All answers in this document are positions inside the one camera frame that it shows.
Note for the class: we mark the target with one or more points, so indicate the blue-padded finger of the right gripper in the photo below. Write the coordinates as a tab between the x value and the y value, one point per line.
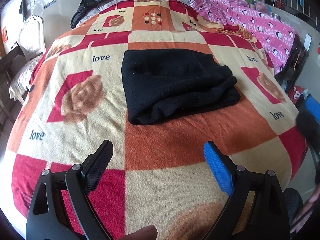
307	123

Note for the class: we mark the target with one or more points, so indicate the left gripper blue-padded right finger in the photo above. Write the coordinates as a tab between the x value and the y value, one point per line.
268	217

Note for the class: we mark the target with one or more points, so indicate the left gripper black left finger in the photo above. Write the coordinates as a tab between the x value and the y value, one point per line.
47	216

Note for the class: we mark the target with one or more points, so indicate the black pants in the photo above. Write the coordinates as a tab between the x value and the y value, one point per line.
166	84

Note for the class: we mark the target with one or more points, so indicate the person's right hand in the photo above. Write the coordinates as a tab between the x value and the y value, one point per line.
305	212

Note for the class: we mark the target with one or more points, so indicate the person's left hand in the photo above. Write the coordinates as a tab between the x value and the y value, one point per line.
146	233

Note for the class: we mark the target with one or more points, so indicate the red shopping bag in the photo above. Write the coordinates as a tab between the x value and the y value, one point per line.
297	92

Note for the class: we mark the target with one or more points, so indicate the dark bedside crate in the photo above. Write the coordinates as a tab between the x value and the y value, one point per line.
294	65

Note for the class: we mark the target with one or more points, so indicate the red orange love blanket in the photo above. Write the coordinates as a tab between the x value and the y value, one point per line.
157	174

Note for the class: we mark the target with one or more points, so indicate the pink penguin quilt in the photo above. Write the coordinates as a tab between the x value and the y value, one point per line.
275	36

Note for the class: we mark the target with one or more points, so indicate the metal stair railing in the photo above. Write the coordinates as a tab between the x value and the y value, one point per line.
299	8

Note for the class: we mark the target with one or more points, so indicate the white plastic chair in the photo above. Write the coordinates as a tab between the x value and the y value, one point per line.
31	38

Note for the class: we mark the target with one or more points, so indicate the black jacket on bed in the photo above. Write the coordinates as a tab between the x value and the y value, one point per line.
97	0

